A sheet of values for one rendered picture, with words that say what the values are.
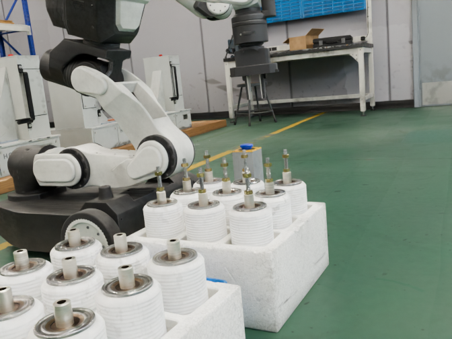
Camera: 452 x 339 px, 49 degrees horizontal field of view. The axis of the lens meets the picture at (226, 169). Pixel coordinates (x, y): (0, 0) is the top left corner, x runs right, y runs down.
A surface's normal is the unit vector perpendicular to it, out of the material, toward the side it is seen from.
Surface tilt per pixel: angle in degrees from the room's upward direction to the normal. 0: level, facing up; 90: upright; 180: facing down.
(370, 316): 0
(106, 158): 90
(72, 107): 90
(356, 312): 0
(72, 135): 90
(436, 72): 90
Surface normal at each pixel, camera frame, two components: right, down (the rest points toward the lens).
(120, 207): 0.58, -0.69
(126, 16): 0.89, 0.30
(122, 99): -0.18, 0.55
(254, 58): -0.23, 0.20
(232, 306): 0.86, 0.01
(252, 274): -0.46, 0.21
